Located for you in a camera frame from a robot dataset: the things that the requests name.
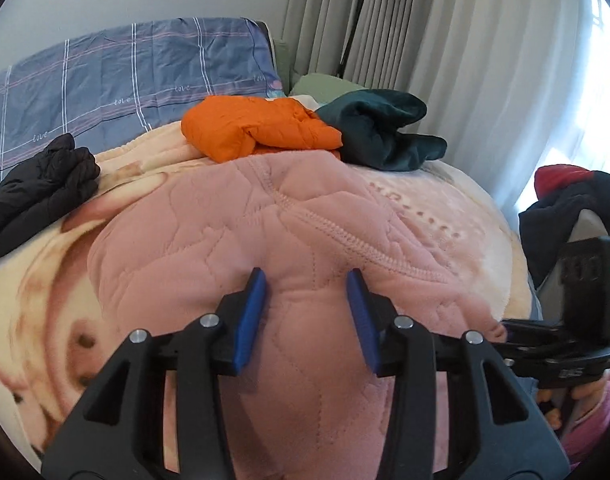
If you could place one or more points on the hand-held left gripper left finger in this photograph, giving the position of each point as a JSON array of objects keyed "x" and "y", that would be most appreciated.
[{"x": 250, "y": 322}]

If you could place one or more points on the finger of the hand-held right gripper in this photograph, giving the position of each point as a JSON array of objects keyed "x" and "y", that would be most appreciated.
[{"x": 530, "y": 330}]

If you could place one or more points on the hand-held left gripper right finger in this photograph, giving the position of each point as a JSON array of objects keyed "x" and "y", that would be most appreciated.
[{"x": 362, "y": 325}]

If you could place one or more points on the pink quilted jacket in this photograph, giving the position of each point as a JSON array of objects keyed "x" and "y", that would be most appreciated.
[{"x": 310, "y": 240}]

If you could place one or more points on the person's right forearm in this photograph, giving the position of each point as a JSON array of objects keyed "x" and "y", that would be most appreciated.
[{"x": 595, "y": 425}]

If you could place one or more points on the person's right hand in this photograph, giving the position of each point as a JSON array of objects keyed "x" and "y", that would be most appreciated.
[{"x": 552, "y": 402}]

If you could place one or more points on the grey chair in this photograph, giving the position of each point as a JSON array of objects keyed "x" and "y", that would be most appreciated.
[{"x": 587, "y": 225}]

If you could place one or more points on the dark navy garment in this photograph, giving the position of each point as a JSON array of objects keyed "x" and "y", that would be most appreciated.
[{"x": 550, "y": 230}]

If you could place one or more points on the red garment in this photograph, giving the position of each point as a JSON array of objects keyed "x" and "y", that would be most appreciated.
[{"x": 560, "y": 180}]

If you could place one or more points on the orange puffer jacket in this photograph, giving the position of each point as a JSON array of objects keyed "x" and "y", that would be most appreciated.
[{"x": 245, "y": 125}]

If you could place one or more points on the dark teal garment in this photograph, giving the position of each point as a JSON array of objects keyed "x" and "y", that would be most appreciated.
[{"x": 375, "y": 125}]

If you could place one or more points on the cream pink plush blanket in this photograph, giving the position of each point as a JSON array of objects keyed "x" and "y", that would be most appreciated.
[{"x": 45, "y": 310}]

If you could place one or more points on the green pillow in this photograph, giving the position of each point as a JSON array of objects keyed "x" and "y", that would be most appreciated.
[{"x": 325, "y": 85}]

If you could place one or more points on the black puffer jacket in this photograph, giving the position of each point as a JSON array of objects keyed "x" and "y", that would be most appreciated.
[{"x": 40, "y": 190}]

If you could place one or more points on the light green headboard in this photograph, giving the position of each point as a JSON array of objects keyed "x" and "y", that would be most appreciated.
[{"x": 282, "y": 62}]

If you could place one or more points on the blue plaid pillow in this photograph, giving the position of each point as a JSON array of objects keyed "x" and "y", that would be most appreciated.
[{"x": 110, "y": 80}]

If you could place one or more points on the white pleated curtain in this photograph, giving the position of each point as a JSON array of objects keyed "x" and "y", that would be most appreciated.
[{"x": 460, "y": 35}]

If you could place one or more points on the black floor lamp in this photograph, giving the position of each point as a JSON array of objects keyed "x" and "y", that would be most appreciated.
[{"x": 357, "y": 15}]

